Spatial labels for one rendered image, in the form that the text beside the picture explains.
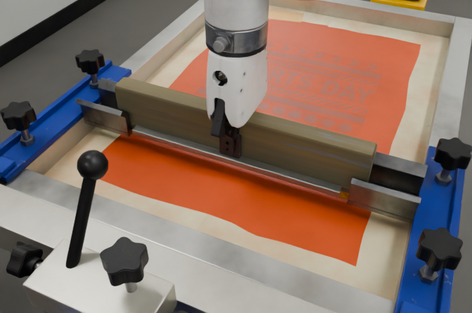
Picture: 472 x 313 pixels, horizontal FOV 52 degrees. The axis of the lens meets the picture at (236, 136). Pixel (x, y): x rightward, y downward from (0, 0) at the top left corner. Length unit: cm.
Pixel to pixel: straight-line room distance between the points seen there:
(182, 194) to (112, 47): 244
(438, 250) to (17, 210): 45
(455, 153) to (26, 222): 51
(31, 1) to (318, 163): 272
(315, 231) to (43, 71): 246
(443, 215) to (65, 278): 44
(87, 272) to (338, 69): 65
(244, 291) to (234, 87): 23
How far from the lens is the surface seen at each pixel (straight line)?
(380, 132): 82
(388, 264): 64
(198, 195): 68
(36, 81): 288
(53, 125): 77
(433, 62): 104
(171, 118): 70
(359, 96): 89
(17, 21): 314
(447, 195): 67
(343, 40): 107
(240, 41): 55
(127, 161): 75
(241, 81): 57
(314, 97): 88
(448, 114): 84
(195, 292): 49
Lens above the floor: 145
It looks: 40 degrees down
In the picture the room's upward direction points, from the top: straight up
